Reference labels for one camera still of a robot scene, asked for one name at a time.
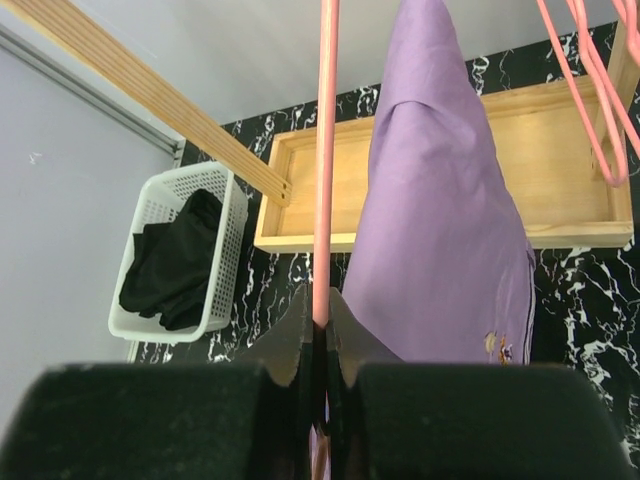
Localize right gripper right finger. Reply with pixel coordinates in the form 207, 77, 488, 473
327, 291, 634, 479

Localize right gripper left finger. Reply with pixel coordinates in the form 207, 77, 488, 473
1, 286, 313, 479

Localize purple trousers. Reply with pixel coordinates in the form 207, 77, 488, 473
308, 0, 537, 480

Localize black trousers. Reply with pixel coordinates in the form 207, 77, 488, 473
119, 189, 222, 331

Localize pink hanger holding purple trousers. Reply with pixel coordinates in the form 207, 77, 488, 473
310, 0, 342, 480

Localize pink hanger of black trousers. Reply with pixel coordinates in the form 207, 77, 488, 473
537, 1, 639, 188

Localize empty pink hanger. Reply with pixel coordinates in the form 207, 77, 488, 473
567, 1, 639, 176
612, 0, 640, 65

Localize white plastic basket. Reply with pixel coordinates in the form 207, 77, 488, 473
108, 161, 248, 343

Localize wooden clothes rack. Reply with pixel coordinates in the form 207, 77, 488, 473
6, 1, 634, 253

